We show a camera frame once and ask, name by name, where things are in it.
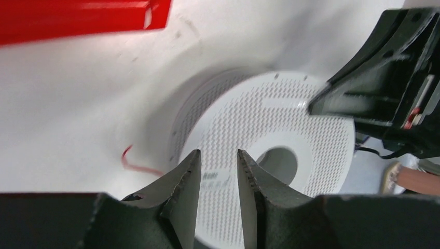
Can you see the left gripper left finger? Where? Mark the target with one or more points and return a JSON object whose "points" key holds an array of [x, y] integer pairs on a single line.
{"points": [[166, 209]]}

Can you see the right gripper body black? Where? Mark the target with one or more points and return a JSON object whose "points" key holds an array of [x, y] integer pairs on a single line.
{"points": [[402, 107]]}

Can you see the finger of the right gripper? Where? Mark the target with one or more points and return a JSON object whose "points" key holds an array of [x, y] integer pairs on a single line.
{"points": [[407, 35]]}

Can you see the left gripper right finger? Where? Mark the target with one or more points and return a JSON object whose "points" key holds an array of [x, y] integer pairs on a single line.
{"points": [[270, 209]]}

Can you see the white translucent cable spool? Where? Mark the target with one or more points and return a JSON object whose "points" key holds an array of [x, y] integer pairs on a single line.
{"points": [[257, 111]]}

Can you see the red two-compartment bin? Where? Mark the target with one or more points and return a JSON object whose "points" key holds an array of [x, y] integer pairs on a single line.
{"points": [[29, 21]]}

